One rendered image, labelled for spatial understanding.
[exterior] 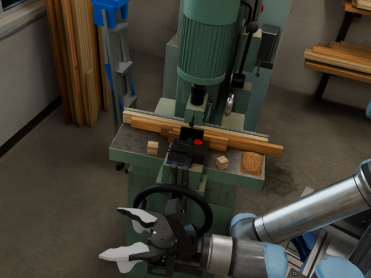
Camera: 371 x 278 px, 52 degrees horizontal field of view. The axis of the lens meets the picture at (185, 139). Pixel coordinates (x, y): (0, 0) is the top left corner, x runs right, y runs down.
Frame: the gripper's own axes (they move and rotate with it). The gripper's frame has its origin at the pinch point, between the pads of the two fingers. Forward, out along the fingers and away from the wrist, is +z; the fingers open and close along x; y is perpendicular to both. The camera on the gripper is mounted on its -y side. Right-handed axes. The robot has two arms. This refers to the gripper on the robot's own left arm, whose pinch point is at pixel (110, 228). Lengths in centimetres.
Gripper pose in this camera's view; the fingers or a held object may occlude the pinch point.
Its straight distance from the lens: 79.0
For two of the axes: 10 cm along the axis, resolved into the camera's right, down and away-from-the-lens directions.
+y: -1.2, 8.5, 5.1
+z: -9.9, -1.6, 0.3
